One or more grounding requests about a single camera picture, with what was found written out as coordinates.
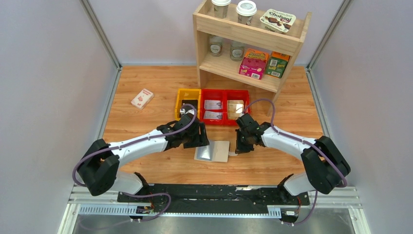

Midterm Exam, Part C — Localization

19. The aluminium frame rail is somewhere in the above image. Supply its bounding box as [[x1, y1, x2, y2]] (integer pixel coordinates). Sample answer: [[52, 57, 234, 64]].
[[58, 184, 370, 234]]

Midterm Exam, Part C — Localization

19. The left paper coffee cup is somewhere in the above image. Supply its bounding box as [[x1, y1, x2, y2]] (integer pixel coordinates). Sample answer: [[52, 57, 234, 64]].
[[211, 0, 231, 19]]

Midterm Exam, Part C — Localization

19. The wooden shelf unit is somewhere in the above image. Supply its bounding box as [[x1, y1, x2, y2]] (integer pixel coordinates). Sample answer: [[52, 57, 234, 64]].
[[192, 0, 312, 103]]

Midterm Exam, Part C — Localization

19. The paper coffee cup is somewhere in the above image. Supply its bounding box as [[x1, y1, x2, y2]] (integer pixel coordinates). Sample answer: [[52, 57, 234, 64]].
[[211, 0, 231, 19], [236, 0, 257, 25]]

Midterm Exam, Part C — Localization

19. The silver VIP card upper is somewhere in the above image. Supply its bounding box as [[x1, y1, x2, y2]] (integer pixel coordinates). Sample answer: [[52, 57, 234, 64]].
[[204, 100, 223, 110]]

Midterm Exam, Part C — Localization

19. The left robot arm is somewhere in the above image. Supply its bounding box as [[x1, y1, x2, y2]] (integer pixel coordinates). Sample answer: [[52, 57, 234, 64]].
[[73, 113, 209, 202]]

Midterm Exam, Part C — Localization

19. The right glass jar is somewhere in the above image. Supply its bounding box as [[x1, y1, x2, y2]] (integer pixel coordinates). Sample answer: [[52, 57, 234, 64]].
[[230, 40, 245, 61]]

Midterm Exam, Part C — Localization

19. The pink orange Scrub Mommy box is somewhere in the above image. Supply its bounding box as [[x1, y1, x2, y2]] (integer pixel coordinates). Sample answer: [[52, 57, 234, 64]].
[[238, 49, 269, 80]]

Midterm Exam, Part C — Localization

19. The Chobani yogurt cup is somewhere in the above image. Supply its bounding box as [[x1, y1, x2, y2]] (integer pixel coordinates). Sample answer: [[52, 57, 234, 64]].
[[260, 9, 297, 33]]

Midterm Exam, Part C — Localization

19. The right paper coffee cup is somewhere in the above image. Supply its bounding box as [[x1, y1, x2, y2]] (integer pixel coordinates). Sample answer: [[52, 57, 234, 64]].
[[236, 0, 257, 25]]

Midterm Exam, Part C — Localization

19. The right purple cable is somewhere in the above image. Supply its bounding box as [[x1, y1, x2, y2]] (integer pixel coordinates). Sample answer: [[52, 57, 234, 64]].
[[240, 98, 348, 226]]

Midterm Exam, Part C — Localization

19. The left glass jar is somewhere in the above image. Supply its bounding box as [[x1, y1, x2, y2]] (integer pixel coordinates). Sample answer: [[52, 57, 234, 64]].
[[209, 35, 224, 57]]

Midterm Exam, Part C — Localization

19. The glass jar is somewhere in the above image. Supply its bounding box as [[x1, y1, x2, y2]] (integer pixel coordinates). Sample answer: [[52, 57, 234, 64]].
[[209, 35, 224, 57], [230, 40, 245, 61]]

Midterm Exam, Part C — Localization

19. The silver vip card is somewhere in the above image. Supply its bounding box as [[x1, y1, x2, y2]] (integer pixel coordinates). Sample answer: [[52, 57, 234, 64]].
[[204, 111, 223, 120], [204, 100, 223, 110]]

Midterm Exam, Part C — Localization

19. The green carton box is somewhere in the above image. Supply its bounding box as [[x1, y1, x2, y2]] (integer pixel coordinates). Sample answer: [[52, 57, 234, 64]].
[[265, 51, 290, 78]]

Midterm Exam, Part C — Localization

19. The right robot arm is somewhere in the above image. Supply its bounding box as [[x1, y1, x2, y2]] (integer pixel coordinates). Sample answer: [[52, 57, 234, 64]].
[[236, 114, 351, 204]]

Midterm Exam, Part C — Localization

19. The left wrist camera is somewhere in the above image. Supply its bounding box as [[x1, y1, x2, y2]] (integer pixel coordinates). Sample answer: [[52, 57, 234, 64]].
[[179, 106, 195, 117]]

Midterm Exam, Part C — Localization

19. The beige card holder wallet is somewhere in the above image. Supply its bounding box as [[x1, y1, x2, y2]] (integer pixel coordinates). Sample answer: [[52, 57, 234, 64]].
[[194, 141, 238, 162]]

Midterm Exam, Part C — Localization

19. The gold cards stack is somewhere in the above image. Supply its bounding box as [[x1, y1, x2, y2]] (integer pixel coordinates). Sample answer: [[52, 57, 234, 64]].
[[227, 100, 244, 120]]

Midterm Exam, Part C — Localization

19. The black cards stack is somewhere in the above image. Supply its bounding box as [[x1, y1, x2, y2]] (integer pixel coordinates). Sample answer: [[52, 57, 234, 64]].
[[181, 99, 199, 110]]

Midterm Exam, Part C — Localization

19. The red plastic bin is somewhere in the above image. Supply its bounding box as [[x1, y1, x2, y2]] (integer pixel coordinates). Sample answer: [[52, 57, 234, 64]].
[[201, 89, 225, 126], [224, 90, 250, 125]]

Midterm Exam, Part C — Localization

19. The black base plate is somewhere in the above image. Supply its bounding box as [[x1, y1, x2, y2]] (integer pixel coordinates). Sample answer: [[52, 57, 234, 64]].
[[117, 184, 310, 214]]

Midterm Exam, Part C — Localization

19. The silver VIP card lower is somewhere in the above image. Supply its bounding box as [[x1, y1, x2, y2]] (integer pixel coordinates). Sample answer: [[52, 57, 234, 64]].
[[204, 111, 223, 120]]

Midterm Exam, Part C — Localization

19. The yellow plastic bin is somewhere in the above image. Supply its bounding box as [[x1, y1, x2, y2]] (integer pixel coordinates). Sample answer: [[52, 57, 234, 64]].
[[174, 88, 201, 120]]

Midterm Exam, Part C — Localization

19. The white red sponge pack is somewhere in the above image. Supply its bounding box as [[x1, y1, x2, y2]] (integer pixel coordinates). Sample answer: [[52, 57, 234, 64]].
[[131, 88, 154, 110]]

